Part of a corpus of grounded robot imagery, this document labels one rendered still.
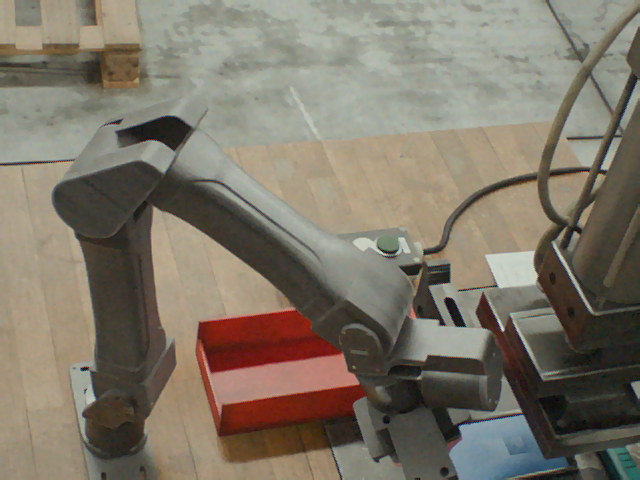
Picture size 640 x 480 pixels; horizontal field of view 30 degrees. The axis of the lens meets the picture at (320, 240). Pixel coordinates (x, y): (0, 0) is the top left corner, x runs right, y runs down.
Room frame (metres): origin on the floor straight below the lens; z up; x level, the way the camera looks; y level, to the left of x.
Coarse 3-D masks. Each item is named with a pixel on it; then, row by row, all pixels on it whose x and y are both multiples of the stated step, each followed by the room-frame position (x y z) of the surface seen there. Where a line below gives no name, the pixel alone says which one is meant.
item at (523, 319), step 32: (512, 288) 0.85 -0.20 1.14; (480, 320) 0.82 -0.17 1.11; (512, 320) 0.76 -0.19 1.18; (544, 320) 0.77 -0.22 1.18; (512, 352) 0.76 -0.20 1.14; (544, 352) 0.73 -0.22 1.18; (608, 352) 0.75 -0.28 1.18; (512, 384) 0.75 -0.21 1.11; (544, 384) 0.70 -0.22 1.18; (576, 384) 0.72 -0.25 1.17; (608, 384) 0.73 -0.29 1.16; (544, 416) 0.69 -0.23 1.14; (576, 416) 0.70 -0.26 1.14; (608, 416) 0.71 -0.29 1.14; (544, 448) 0.68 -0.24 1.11; (576, 448) 0.68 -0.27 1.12; (608, 448) 0.70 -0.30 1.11
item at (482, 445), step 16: (464, 432) 0.77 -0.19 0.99; (480, 432) 0.78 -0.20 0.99; (496, 432) 0.78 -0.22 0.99; (512, 432) 0.79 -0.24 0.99; (528, 432) 0.79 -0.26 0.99; (464, 448) 0.75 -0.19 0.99; (480, 448) 0.76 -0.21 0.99; (496, 448) 0.76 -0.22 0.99; (528, 448) 0.77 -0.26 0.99; (464, 464) 0.73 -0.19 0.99; (480, 464) 0.74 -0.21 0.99; (496, 464) 0.74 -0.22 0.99; (512, 464) 0.75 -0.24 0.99; (528, 464) 0.75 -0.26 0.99; (544, 464) 0.75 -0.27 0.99; (560, 464) 0.76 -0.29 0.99
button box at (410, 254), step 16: (528, 176) 1.29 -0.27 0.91; (480, 192) 1.24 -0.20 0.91; (464, 208) 1.21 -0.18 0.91; (448, 224) 1.16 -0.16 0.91; (352, 240) 1.08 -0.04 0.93; (400, 240) 1.09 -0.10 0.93; (384, 256) 1.06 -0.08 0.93; (400, 256) 1.07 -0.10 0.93; (416, 256) 1.07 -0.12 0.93; (416, 272) 1.06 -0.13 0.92
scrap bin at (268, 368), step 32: (224, 320) 0.88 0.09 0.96; (256, 320) 0.90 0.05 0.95; (288, 320) 0.92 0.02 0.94; (224, 352) 0.88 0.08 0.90; (256, 352) 0.89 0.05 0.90; (288, 352) 0.90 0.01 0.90; (320, 352) 0.91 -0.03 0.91; (224, 384) 0.83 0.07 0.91; (256, 384) 0.84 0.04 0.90; (288, 384) 0.85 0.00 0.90; (320, 384) 0.86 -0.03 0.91; (352, 384) 0.83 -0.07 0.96; (224, 416) 0.77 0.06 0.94; (256, 416) 0.78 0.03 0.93; (288, 416) 0.80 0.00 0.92; (320, 416) 0.81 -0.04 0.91
